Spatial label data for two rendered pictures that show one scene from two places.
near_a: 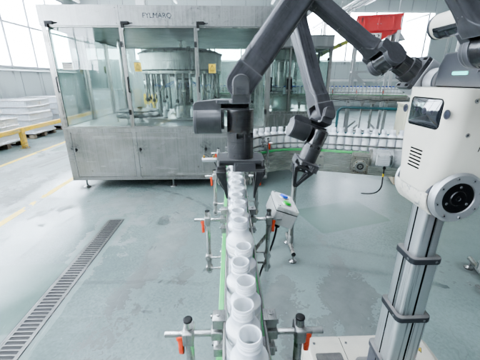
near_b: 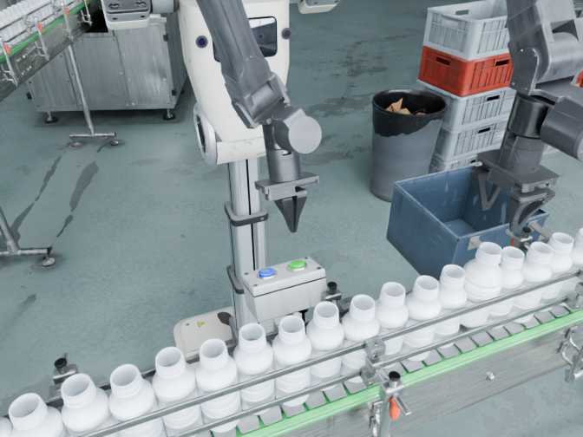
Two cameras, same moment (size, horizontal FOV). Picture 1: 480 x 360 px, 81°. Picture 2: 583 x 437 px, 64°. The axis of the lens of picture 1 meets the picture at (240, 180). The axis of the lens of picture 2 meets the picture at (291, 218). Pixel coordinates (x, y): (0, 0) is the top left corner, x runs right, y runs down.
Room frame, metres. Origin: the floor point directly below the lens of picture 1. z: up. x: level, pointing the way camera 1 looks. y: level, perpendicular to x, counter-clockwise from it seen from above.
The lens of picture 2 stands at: (1.13, 0.45, 1.68)
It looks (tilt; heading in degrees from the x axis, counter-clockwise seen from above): 35 degrees down; 250
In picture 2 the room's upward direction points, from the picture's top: straight up
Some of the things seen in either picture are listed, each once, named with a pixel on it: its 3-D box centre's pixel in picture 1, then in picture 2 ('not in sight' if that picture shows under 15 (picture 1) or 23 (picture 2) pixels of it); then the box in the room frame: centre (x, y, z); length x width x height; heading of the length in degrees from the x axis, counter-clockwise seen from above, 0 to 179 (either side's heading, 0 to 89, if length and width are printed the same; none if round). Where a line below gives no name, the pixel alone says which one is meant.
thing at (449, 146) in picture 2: not in sight; (461, 127); (-1.04, -2.00, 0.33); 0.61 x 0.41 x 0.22; 8
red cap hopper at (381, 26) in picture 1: (368, 84); not in sight; (7.06, -3.04, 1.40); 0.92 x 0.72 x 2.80; 74
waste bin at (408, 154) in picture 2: not in sight; (402, 148); (-0.49, -1.88, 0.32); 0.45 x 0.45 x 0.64
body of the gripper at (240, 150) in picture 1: (240, 148); (520, 153); (0.61, 0.00, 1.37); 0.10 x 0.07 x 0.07; 92
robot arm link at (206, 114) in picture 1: (221, 105); (566, 100); (0.61, 0.04, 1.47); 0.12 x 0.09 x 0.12; 93
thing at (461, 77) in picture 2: not in sight; (475, 63); (-1.04, -2.01, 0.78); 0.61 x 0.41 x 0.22; 8
